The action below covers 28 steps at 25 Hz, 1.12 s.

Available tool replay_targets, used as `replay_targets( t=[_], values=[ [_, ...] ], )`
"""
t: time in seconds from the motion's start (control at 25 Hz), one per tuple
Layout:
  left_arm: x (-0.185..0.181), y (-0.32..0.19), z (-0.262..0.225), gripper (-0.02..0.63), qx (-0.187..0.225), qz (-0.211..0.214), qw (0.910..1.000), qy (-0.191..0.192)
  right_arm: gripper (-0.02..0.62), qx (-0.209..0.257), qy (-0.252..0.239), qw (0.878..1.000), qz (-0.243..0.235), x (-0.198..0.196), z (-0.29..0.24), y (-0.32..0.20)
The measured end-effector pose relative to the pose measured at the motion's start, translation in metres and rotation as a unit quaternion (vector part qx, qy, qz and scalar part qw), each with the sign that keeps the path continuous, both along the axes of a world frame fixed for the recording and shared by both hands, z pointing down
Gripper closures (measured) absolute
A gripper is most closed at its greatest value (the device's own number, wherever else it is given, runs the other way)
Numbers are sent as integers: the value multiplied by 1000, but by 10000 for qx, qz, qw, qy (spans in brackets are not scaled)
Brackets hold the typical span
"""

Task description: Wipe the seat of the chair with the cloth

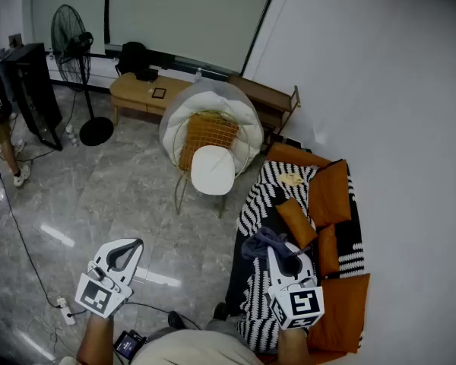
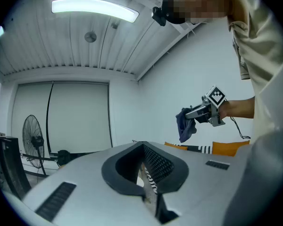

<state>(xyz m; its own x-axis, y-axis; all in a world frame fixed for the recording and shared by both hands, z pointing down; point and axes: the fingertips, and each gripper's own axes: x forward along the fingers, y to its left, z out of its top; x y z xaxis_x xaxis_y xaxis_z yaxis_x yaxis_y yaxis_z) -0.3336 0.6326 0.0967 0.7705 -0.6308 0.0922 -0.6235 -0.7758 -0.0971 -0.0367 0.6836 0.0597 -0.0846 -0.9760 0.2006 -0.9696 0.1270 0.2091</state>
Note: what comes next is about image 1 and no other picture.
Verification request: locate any person's black shoe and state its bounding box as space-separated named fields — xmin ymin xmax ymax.
xmin=167 ymin=310 xmax=188 ymax=331
xmin=213 ymin=301 xmax=230 ymax=321

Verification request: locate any person's right black shoe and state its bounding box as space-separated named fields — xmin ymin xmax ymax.
xmin=213 ymin=301 xmax=230 ymax=321

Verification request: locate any beige crumpled cloth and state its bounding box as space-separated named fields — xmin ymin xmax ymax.
xmin=278 ymin=172 xmax=306 ymax=186

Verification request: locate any black box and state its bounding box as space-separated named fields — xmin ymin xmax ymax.
xmin=135 ymin=68 xmax=160 ymax=83

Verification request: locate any white power strip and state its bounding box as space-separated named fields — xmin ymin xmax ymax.
xmin=56 ymin=297 xmax=77 ymax=326

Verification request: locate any light wooden low table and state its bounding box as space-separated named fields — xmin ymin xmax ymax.
xmin=109 ymin=71 xmax=193 ymax=127

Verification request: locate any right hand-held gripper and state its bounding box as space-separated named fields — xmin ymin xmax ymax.
xmin=266 ymin=243 xmax=325 ymax=331

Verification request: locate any person's right forearm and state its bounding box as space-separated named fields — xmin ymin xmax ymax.
xmin=276 ymin=327 xmax=313 ymax=365

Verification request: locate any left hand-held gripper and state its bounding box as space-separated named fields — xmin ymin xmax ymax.
xmin=74 ymin=238 xmax=144 ymax=319

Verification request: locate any person's left forearm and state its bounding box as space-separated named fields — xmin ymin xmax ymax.
xmin=77 ymin=312 xmax=117 ymax=365

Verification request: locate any black white patterned cushion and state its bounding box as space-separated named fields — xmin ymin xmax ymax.
xmin=226 ymin=160 xmax=366 ymax=354

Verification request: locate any black cabinet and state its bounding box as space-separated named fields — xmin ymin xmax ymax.
xmin=4 ymin=43 xmax=64 ymax=152

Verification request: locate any black device with screen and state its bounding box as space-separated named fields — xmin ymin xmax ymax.
xmin=113 ymin=329 xmax=148 ymax=363

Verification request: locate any black backpack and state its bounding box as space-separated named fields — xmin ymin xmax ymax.
xmin=115 ymin=41 xmax=150 ymax=77

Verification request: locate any brown wooden shelf rack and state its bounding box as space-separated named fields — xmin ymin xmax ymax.
xmin=227 ymin=74 xmax=302 ymax=144

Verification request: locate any orange square cushion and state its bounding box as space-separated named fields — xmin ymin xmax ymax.
xmin=179 ymin=113 xmax=240 ymax=173

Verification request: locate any person's beige shirt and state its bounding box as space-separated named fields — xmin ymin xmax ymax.
xmin=131 ymin=328 xmax=264 ymax=365

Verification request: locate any large orange pillow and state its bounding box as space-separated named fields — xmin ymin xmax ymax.
xmin=308 ymin=159 xmax=353 ymax=228
xmin=307 ymin=272 xmax=371 ymax=354

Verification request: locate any black standing fan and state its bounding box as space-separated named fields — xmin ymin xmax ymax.
xmin=50 ymin=4 xmax=115 ymax=147

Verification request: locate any long black floor cable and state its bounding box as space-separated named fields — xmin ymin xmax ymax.
xmin=0 ymin=146 xmax=64 ymax=308

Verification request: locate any dark blue cloth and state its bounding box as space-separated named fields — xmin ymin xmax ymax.
xmin=242 ymin=226 xmax=312 ymax=266

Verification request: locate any gold wire grid chair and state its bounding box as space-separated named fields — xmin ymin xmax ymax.
xmin=171 ymin=109 xmax=251 ymax=220

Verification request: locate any grey round lounge chair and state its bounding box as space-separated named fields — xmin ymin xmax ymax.
xmin=158 ymin=80 xmax=266 ymax=167

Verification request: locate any white round seat cushion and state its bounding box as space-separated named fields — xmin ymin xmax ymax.
xmin=190 ymin=144 xmax=236 ymax=196

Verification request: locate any person's left black shoe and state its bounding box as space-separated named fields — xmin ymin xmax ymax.
xmin=167 ymin=310 xmax=188 ymax=331

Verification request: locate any small orange pillow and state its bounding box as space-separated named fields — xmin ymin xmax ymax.
xmin=317 ymin=223 xmax=341 ymax=279
xmin=275 ymin=196 xmax=319 ymax=250

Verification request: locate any orange sofa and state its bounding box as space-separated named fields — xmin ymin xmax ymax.
xmin=225 ymin=141 xmax=372 ymax=365

